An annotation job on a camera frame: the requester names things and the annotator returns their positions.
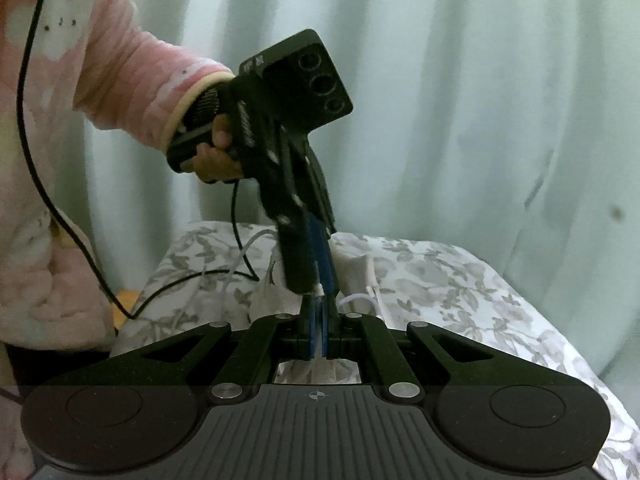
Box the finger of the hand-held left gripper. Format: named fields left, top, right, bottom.
left=299, top=149, right=342, bottom=297
left=274, top=204, right=322, bottom=296

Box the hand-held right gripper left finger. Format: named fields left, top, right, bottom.
left=113, top=296, right=321, bottom=404

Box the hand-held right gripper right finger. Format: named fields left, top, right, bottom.
left=321, top=296, right=501, bottom=403

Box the white shoelace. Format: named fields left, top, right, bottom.
left=220, top=227, right=383, bottom=361

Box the white sneaker shoe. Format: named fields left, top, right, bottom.
left=249, top=232, right=388, bottom=386

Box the person's left forearm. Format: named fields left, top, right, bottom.
left=70, top=20, right=237, bottom=153

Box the person's left hand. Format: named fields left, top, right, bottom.
left=194, top=113, right=247, bottom=184

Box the grey floral white blanket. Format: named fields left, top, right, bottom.
left=112, top=220, right=640, bottom=480

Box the pale green curtain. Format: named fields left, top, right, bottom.
left=85, top=0, right=640, bottom=396

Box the person's pink fleece torso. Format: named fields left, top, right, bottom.
left=0, top=0, right=151, bottom=480

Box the black cable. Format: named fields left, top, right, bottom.
left=15, top=0, right=261, bottom=321

